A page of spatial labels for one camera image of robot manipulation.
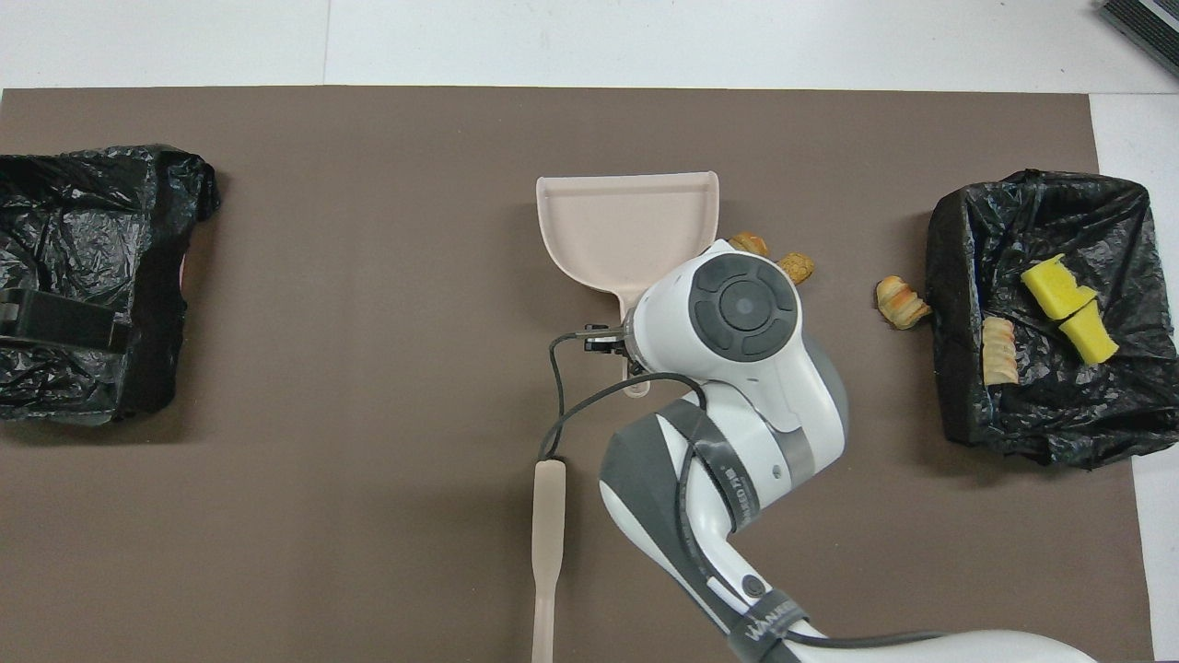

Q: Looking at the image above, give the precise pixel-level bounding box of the notched yellow sponge piece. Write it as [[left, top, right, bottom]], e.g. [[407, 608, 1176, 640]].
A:
[[1021, 253, 1099, 320]]

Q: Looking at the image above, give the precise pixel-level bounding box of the dark grey ribbed device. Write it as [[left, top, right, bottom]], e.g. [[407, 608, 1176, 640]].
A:
[[1096, 0, 1179, 79]]

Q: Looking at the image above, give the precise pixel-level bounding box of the green and yellow sponge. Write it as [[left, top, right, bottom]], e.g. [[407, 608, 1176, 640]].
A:
[[1057, 299, 1120, 366]]

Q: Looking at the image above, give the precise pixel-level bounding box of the brown table mat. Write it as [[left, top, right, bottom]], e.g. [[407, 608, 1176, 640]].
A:
[[0, 86, 1157, 663]]

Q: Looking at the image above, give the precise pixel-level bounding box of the beige hand brush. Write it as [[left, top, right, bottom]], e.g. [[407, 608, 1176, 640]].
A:
[[531, 458, 567, 663]]

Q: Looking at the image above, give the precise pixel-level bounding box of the pale striped croissant piece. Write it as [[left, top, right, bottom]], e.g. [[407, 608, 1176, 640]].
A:
[[982, 317, 1020, 386]]

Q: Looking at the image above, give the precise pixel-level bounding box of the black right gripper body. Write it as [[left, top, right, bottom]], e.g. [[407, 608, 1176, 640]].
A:
[[583, 320, 646, 378]]

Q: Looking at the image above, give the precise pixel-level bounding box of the bin with black bag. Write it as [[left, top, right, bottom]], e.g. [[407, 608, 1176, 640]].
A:
[[0, 144, 222, 426], [924, 169, 1179, 471]]

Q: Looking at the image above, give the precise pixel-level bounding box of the beige plastic dustpan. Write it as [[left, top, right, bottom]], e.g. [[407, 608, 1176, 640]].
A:
[[536, 170, 721, 399]]

